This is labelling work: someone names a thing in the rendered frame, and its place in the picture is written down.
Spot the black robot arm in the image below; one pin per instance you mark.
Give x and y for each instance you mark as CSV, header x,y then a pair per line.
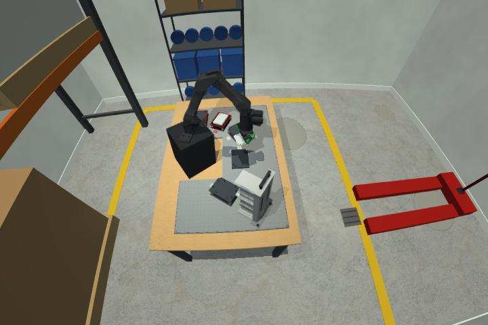
x,y
241,102

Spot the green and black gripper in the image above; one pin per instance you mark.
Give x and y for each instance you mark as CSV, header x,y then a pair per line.
x,y
243,131

